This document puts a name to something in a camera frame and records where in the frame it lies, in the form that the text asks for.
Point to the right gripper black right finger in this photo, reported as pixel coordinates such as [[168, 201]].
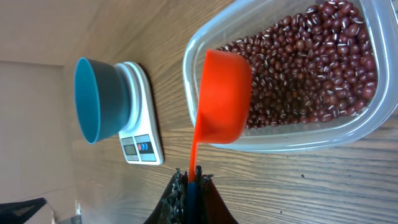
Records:
[[212, 209]]

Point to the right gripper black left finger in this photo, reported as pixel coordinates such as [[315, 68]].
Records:
[[171, 208]]

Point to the red measuring scoop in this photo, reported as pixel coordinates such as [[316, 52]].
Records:
[[223, 103]]

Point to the blue bowl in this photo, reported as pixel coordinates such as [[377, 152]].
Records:
[[102, 99]]

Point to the white kitchen scale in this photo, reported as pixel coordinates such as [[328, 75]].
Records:
[[140, 139]]

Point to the clear plastic container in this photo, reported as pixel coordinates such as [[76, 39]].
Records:
[[250, 16]]

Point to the red beans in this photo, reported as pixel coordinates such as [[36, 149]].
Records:
[[312, 67]]

